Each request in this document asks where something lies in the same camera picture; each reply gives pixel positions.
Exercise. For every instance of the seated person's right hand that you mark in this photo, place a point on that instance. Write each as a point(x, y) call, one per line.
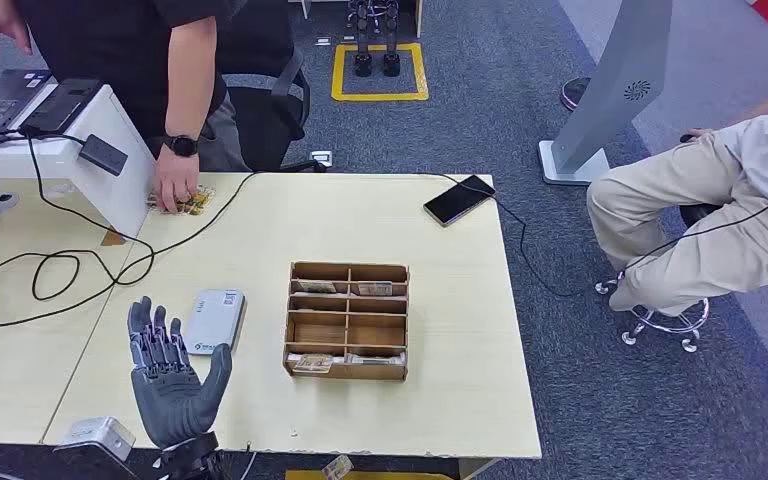
point(702, 134)

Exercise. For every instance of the standing person's left hand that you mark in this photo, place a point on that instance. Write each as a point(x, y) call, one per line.
point(175, 182)

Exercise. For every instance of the patterned room key card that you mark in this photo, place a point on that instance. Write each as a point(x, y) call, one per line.
point(374, 360)
point(371, 289)
point(311, 364)
point(314, 287)

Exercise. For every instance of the black office chair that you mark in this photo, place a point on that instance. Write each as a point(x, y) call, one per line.
point(265, 126)

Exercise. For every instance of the seated person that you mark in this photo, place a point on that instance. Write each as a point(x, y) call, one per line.
point(689, 199)

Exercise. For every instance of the brown cardboard wedge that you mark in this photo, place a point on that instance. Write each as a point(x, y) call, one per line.
point(112, 240)

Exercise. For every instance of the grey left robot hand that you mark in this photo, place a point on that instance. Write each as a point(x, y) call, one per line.
point(172, 404)

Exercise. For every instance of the white counter stand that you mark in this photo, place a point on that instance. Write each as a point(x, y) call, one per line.
point(112, 172)

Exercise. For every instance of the small white floor box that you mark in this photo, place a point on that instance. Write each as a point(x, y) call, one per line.
point(321, 158)

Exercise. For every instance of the chrome swivel stool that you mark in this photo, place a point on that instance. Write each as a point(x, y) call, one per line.
point(696, 213)

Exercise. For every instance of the black wristwatch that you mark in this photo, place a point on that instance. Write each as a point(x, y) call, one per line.
point(182, 146)

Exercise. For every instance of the black power adapter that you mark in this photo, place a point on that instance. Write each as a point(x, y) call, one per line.
point(102, 154)

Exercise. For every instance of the small grey round device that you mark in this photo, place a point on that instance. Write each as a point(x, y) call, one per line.
point(2, 203)

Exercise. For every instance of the white table leg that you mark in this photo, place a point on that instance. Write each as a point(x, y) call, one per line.
point(305, 8)
point(419, 16)

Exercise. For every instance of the loose patterned card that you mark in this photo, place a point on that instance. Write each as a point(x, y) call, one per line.
point(338, 468)

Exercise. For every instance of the standing person's left forearm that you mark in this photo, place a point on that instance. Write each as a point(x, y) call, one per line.
point(188, 86)

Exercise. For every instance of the yellow floor tape square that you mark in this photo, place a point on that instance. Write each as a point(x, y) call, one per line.
point(377, 97)

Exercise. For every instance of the grey kiosk stand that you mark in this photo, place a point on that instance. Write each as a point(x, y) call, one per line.
point(616, 79)

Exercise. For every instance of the clear plastic wrapper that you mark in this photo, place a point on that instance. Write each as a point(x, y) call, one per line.
point(59, 191)

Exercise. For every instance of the standing person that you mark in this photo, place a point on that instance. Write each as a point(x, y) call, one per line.
point(112, 53)

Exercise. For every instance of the black smartphone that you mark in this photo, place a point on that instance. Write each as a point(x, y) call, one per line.
point(458, 200)

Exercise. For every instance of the wooden compartment organizer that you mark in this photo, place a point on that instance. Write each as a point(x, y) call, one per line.
point(318, 334)

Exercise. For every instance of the round floor disc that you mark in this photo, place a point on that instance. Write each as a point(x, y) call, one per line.
point(573, 93)

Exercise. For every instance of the seated person's right forearm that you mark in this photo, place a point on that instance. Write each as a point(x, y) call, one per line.
point(765, 106)

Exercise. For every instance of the black tablet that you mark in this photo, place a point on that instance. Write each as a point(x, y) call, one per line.
point(59, 106)

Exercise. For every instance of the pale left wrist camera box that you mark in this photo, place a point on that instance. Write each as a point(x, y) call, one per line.
point(96, 434)

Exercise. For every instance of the black robot legs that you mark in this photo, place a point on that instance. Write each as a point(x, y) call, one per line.
point(363, 60)

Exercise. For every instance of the grey card reader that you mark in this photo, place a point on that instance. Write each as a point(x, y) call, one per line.
point(215, 321)

